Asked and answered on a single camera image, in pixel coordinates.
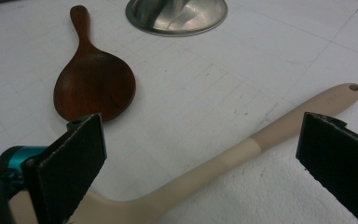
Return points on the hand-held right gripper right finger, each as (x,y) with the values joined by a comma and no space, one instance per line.
(338,161)

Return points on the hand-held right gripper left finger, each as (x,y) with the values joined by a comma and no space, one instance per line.
(68,161)

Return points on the beige ladle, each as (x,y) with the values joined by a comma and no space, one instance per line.
(199,174)

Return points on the steel utensil stand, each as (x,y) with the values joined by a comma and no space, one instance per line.
(180,21)

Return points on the brown wooden rice spoon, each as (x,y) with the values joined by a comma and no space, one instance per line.
(94,84)

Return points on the white grid mat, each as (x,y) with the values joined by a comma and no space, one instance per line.
(230,62)

